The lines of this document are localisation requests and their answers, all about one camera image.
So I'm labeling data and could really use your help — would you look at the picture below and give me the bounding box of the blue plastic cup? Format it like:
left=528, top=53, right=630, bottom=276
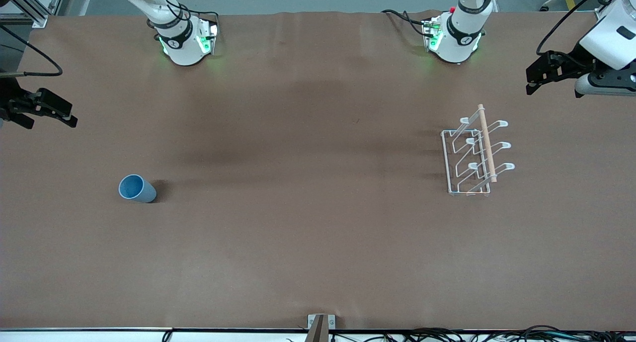
left=118, top=174, right=158, bottom=204

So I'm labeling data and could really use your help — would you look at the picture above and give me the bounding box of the brown table cover sheet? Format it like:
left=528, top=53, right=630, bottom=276
left=0, top=10, right=636, bottom=332

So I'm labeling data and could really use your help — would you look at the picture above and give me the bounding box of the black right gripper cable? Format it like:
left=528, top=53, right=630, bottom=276
left=0, top=24, right=64, bottom=79

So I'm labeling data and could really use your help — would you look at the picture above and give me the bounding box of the white wire cup holder rack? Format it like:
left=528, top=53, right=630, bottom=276
left=441, top=104, right=516, bottom=197

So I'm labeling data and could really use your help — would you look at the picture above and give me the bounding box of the aluminium frame profile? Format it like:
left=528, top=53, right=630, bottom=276
left=0, top=0, right=68, bottom=29

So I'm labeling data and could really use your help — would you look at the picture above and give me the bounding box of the black left arm base cable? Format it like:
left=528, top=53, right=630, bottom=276
left=381, top=8, right=434, bottom=37

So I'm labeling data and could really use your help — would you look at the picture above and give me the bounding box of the black arm base cable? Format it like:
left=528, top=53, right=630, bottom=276
left=381, top=8, right=434, bottom=37
left=148, top=0, right=221, bottom=40

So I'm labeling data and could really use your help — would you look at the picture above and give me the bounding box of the black right arm base cable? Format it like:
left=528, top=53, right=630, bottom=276
left=148, top=0, right=221, bottom=40

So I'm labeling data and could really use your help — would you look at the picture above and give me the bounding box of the black cable bundle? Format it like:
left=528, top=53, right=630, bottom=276
left=397, top=324, right=636, bottom=342

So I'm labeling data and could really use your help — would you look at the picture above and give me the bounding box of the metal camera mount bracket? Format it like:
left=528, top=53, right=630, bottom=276
left=307, top=314, right=336, bottom=342

